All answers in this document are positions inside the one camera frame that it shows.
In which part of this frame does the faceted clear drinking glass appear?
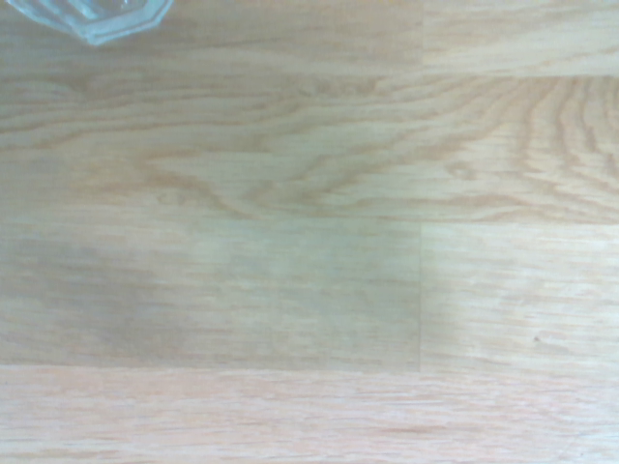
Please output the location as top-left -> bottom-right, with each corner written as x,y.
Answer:
8,0 -> 176,47

